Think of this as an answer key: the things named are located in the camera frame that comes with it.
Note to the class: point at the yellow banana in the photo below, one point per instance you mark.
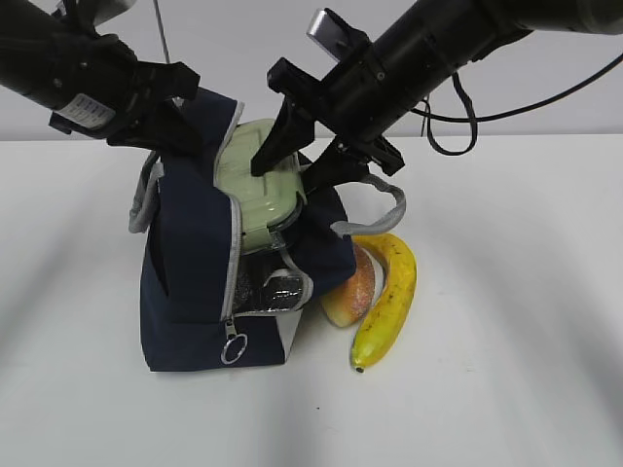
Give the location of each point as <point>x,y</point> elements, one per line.
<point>383,323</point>

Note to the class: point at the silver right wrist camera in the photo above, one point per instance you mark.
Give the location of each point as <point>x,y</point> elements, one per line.
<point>331,33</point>

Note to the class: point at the brown bread loaf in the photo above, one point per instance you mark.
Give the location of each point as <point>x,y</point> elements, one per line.
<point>349,302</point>

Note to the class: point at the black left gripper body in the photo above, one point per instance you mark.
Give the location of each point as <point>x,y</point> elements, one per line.
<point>104,92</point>

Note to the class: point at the navy blue lunch bag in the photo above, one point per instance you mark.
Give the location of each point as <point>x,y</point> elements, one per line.
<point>204,305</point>

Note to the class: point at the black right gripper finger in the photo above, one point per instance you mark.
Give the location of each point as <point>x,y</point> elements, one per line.
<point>339,163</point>
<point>292,130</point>

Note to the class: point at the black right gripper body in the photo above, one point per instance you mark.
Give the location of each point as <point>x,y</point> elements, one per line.
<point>353,100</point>

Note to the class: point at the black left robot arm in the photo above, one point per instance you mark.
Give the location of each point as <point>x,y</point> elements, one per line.
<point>25,67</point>

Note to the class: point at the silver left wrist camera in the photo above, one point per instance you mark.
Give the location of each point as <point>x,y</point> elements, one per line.
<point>91,12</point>

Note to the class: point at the green lid glass container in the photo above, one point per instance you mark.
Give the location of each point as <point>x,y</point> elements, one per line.
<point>269,203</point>

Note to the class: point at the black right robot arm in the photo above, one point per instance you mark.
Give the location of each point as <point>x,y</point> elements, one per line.
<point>430,42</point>

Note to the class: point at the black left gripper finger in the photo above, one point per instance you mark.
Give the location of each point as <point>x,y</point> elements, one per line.
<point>165,128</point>

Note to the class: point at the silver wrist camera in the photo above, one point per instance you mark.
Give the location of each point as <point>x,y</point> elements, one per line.
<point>91,12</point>
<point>331,33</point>

